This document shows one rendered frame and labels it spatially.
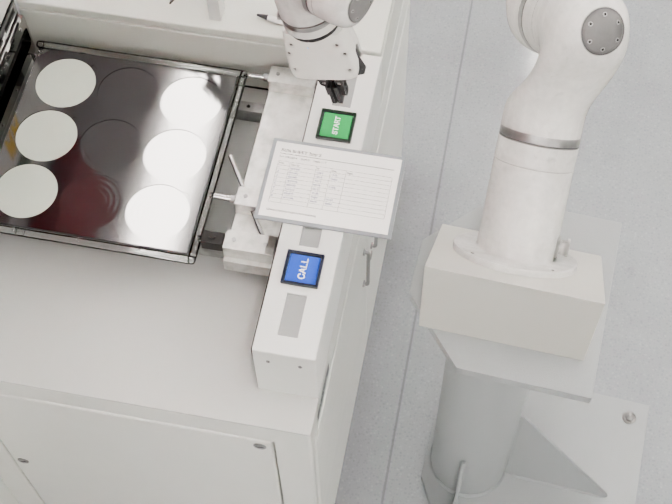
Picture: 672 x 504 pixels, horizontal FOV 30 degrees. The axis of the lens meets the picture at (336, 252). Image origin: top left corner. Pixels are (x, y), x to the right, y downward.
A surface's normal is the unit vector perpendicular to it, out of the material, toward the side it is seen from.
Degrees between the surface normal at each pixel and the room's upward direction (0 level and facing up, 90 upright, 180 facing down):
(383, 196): 0
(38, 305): 0
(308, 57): 90
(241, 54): 90
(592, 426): 0
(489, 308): 90
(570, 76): 85
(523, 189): 45
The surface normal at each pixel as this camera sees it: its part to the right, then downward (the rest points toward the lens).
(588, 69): 0.11, 0.81
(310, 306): -0.01, -0.49
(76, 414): -0.19, 0.86
